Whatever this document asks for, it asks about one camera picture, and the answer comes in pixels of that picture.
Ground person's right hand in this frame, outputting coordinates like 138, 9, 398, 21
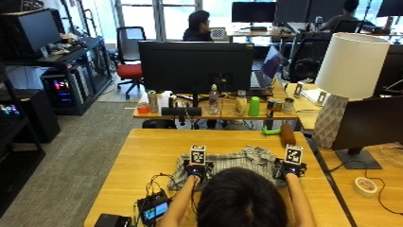
273, 158, 308, 181

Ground person's left hand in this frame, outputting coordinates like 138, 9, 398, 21
182, 161, 215, 183

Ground grey striped cloth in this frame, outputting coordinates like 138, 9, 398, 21
167, 145, 287, 192

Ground white marker cube left glove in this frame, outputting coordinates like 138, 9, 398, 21
188, 145, 207, 166

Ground white marker cube glove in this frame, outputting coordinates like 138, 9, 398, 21
188, 145, 207, 166
283, 144, 304, 166

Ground white marker cube right glove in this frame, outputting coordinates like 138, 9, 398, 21
283, 144, 304, 166

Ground brown cylindrical object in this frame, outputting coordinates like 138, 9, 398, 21
279, 123, 296, 148

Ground green toy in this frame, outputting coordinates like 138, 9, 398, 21
260, 126, 281, 136

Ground the person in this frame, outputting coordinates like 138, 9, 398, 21
155, 158, 317, 227

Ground white tape roll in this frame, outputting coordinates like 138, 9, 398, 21
352, 176, 378, 199

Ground black speaker bar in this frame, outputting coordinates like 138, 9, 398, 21
159, 106, 202, 117

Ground wooden desk with drinks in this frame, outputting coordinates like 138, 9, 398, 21
131, 79, 299, 131

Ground dark drink can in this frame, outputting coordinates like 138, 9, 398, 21
265, 98, 276, 118

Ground glass jar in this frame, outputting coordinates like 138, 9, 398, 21
281, 96, 296, 114

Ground green cup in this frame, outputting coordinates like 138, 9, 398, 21
247, 96, 261, 118

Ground clear water bottle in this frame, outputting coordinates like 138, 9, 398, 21
207, 83, 220, 115

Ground orange small cup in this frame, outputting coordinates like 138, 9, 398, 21
135, 102, 151, 114

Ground black monitor on stand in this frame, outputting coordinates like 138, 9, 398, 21
331, 95, 403, 170

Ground beige drink bottle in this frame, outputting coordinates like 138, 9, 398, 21
234, 89, 248, 117

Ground black power pack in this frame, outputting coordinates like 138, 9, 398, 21
93, 213, 132, 227

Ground white lamp with textured base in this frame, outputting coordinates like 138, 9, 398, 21
312, 32, 390, 149

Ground open laptop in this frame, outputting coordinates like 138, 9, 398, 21
248, 45, 284, 90

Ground large black monitor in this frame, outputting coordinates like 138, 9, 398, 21
136, 41, 255, 95

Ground black office chair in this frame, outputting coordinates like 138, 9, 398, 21
287, 32, 332, 83

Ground red seat office chair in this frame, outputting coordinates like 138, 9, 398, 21
114, 26, 147, 100

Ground black computer tower with lights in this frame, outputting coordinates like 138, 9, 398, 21
39, 67, 91, 108

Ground black cabinet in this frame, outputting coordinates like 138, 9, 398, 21
0, 88, 61, 144

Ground checkered calibration board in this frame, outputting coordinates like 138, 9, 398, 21
208, 26, 227, 41

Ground black shelf rack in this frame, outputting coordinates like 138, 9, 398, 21
0, 8, 112, 116

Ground black background monitor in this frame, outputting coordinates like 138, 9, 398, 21
230, 1, 276, 24

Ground black monitor on shelf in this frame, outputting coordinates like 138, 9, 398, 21
0, 8, 62, 60

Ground black cables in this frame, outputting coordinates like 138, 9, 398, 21
131, 172, 179, 227

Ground black recorder box with screen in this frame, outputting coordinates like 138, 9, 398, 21
135, 190, 171, 226

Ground red cable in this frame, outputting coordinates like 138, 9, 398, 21
363, 169, 403, 217

